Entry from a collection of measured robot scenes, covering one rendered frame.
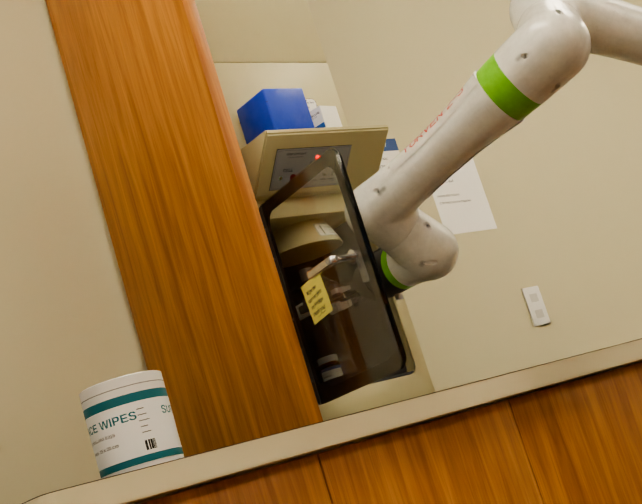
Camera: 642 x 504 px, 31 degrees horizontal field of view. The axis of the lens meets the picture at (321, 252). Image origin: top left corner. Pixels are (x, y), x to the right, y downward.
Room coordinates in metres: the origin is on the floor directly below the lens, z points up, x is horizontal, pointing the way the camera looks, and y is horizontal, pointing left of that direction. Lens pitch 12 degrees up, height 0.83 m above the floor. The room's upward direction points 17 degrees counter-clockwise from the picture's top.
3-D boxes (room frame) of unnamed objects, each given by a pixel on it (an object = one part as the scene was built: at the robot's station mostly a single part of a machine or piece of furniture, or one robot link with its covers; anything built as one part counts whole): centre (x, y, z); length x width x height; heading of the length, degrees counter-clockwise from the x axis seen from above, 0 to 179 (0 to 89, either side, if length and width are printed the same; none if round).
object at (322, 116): (2.25, -0.08, 1.54); 0.05 x 0.05 x 0.06; 48
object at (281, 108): (2.17, 0.01, 1.55); 0.10 x 0.10 x 0.09; 40
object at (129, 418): (1.77, 0.36, 1.01); 0.13 x 0.13 x 0.15
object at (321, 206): (2.03, 0.01, 1.19); 0.30 x 0.01 x 0.40; 33
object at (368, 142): (2.22, -0.05, 1.46); 0.32 x 0.12 x 0.10; 130
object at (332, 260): (1.95, -0.01, 1.20); 0.10 x 0.05 x 0.03; 33
